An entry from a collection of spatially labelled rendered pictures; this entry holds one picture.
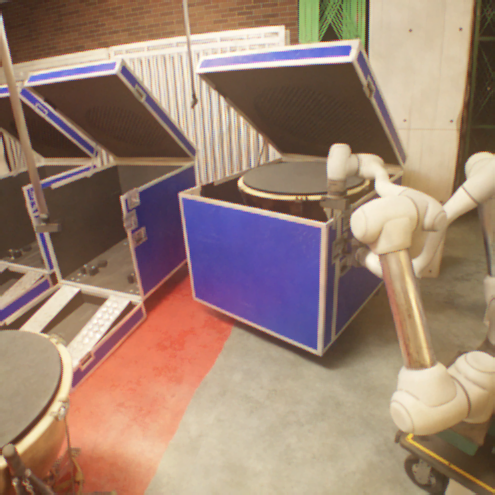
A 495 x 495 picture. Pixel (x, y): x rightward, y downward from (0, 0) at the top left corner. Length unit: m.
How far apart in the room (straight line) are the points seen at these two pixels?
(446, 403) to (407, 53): 2.30
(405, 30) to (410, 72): 0.28
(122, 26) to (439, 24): 4.35
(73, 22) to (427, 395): 6.34
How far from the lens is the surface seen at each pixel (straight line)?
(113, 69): 2.55
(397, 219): 1.22
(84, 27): 6.45
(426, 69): 2.96
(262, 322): 2.32
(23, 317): 3.21
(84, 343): 2.69
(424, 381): 1.26
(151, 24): 5.81
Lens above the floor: 1.62
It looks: 24 degrees down
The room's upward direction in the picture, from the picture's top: 4 degrees counter-clockwise
